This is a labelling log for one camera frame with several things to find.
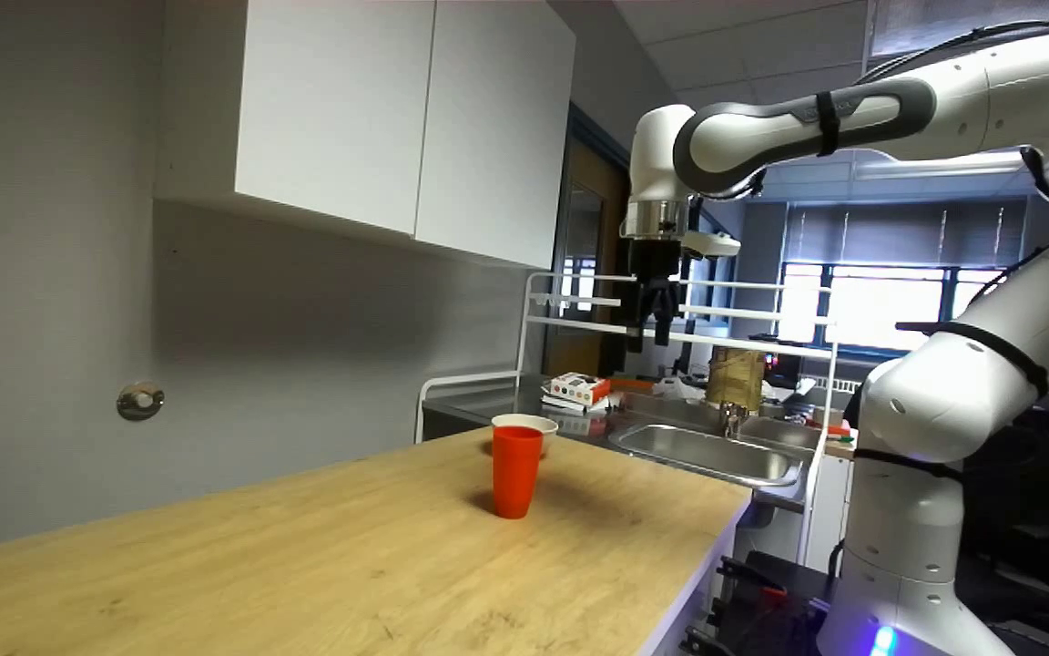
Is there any red and white box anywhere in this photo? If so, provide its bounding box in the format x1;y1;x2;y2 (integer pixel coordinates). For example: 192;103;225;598
540;369;618;419

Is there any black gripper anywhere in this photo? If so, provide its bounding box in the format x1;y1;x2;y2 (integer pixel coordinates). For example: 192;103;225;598
622;237;689;358

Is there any wooden door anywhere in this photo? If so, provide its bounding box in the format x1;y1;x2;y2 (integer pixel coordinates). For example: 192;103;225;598
543;103;633;378

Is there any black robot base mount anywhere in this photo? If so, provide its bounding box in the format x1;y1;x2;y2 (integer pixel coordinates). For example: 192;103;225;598
682;549;836;656

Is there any round metal wall knob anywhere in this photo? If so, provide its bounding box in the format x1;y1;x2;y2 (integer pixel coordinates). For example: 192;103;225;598
113;378;168;425

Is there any brown paper bag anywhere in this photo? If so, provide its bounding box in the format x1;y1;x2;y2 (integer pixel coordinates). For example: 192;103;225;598
703;346;769;415

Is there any white tube dish rack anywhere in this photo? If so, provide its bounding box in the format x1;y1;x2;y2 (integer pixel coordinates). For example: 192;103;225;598
412;265;846;510

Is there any window with blinds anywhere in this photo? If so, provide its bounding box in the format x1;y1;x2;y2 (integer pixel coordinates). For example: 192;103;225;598
778;195;1039;358

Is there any red plastic cup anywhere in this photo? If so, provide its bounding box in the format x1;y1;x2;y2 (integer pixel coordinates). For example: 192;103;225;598
490;424;550;521

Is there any stainless steel sink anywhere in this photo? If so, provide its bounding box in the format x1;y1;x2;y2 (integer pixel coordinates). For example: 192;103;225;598
606;415;810;491

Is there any white wall cabinet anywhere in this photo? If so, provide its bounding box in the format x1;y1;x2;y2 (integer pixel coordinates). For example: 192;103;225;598
156;0;580;272

